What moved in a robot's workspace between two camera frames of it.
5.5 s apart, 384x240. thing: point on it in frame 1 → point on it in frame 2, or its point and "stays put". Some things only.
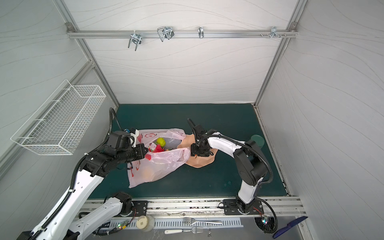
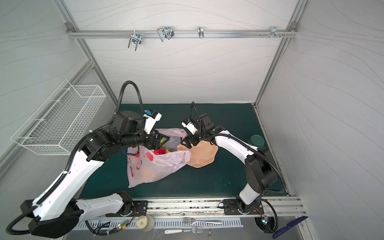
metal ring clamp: x=201 y=33 stays put
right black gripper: x=199 y=132 → x=192 y=138
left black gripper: x=141 y=153 → x=156 y=145
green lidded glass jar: x=258 y=139 stays put
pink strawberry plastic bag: x=155 y=164 stays put
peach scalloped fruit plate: x=194 y=161 stays put
